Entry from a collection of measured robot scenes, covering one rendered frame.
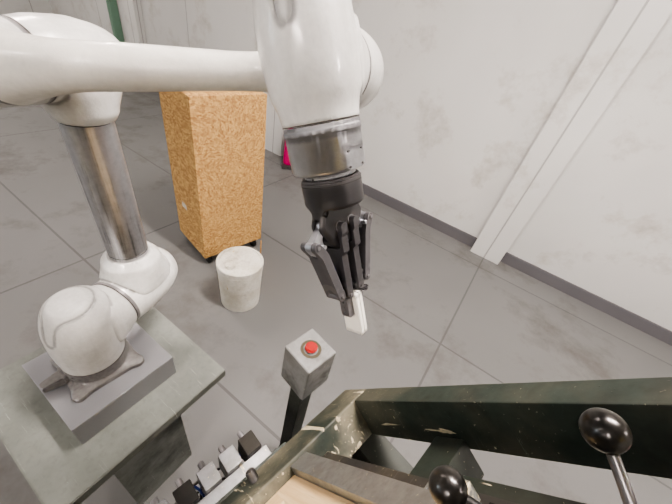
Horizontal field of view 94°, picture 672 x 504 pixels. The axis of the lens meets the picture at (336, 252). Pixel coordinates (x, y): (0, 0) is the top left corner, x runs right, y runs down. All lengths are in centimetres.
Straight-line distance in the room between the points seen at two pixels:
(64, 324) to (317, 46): 85
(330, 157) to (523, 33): 300
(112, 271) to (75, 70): 61
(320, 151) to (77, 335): 80
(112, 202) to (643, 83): 323
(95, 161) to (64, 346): 45
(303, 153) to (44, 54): 37
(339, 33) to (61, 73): 38
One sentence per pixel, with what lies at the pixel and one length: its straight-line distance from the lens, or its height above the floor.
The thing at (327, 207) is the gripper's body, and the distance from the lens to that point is 36.
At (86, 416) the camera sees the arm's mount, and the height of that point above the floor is 84.
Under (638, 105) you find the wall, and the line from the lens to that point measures 330.
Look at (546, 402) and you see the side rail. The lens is 64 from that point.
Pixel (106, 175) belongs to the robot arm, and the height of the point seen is 139.
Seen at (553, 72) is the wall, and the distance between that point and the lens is 326.
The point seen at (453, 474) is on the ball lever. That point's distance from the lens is 40.
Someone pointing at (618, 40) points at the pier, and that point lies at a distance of 315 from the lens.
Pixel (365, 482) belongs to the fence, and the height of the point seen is 115.
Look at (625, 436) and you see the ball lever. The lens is 40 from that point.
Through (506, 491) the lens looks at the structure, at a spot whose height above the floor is 124.
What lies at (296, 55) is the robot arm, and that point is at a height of 175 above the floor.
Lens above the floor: 180
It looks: 38 degrees down
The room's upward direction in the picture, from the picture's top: 14 degrees clockwise
